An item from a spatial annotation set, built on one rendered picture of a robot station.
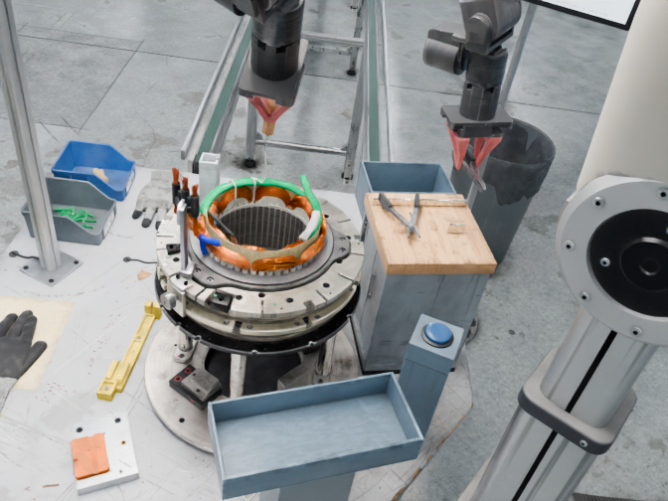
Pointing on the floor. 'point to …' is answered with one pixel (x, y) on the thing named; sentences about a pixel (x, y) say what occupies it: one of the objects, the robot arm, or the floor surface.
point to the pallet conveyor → (370, 95)
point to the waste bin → (505, 216)
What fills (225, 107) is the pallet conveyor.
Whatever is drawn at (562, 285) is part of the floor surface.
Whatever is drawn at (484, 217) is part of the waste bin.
